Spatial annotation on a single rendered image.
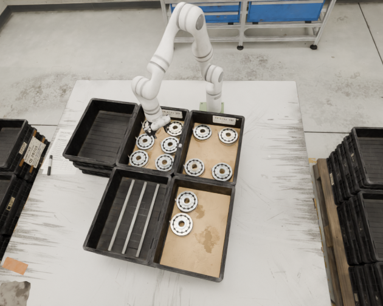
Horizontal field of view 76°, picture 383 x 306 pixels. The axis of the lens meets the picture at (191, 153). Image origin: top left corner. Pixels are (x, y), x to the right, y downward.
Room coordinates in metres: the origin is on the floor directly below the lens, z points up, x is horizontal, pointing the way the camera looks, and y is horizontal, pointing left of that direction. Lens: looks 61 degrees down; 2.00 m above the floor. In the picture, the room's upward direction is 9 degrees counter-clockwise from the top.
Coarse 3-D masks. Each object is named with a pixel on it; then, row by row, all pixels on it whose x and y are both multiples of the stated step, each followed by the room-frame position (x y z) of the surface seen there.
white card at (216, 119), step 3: (213, 117) 0.80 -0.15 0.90; (216, 117) 0.80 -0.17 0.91; (219, 117) 0.79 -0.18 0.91; (222, 117) 0.79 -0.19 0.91; (225, 117) 0.78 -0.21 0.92; (228, 117) 0.78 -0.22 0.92; (213, 120) 0.80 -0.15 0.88; (216, 120) 0.80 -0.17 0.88; (219, 120) 0.79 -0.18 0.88; (222, 120) 0.79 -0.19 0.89; (225, 120) 0.78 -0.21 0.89; (228, 120) 0.78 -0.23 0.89; (231, 120) 0.77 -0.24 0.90; (234, 120) 0.76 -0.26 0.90; (225, 123) 0.78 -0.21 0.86; (228, 123) 0.78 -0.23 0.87; (231, 123) 0.77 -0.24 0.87; (234, 123) 0.76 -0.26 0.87
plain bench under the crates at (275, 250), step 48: (96, 96) 1.30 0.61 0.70; (192, 96) 1.16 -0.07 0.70; (240, 96) 1.09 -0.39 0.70; (288, 96) 1.03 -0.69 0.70; (288, 144) 0.67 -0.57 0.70; (48, 192) 0.61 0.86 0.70; (96, 192) 0.56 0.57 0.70; (240, 192) 0.43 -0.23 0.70; (288, 192) 0.38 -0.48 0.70; (48, 240) 0.33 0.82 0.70; (240, 240) 0.18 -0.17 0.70; (288, 240) 0.15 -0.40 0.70; (48, 288) 0.11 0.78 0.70; (96, 288) 0.07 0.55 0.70; (144, 288) 0.04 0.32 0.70; (192, 288) 0.01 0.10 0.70; (240, 288) -0.02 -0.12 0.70; (288, 288) -0.05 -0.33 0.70
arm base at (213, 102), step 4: (208, 96) 0.96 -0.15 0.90; (212, 96) 0.95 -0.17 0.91; (216, 96) 0.94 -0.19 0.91; (220, 96) 0.96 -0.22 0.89; (208, 100) 0.96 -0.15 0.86; (212, 100) 0.94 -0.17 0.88; (216, 100) 0.94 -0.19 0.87; (220, 100) 0.96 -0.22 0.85; (208, 104) 0.96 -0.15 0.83; (212, 104) 0.94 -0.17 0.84; (216, 104) 0.94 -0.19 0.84; (220, 104) 0.95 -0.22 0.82; (208, 108) 0.96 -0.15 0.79; (212, 108) 0.94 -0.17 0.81; (216, 108) 0.94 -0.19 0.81; (220, 108) 0.95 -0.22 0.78
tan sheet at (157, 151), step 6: (174, 120) 0.88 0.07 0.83; (144, 132) 0.83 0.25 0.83; (162, 132) 0.81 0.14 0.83; (162, 138) 0.77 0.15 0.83; (156, 144) 0.73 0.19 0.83; (138, 150) 0.72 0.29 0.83; (156, 150) 0.70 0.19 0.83; (150, 156) 0.67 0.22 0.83; (156, 156) 0.66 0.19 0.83; (150, 162) 0.63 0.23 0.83; (150, 168) 0.59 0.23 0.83
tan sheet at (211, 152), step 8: (216, 128) 0.78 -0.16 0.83; (192, 136) 0.75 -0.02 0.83; (216, 136) 0.73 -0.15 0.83; (192, 144) 0.70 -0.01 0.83; (200, 144) 0.69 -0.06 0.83; (208, 144) 0.68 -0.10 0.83; (216, 144) 0.67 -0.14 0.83; (192, 152) 0.65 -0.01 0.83; (200, 152) 0.64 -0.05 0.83; (208, 152) 0.63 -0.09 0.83; (216, 152) 0.62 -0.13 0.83; (224, 152) 0.62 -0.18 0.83; (232, 152) 0.61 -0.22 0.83; (208, 160) 0.59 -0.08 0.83; (216, 160) 0.58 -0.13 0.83; (224, 160) 0.57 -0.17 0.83; (232, 160) 0.56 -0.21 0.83; (184, 168) 0.56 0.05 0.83; (208, 168) 0.54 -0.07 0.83; (232, 168) 0.52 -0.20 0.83; (208, 176) 0.50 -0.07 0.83; (232, 176) 0.48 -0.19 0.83
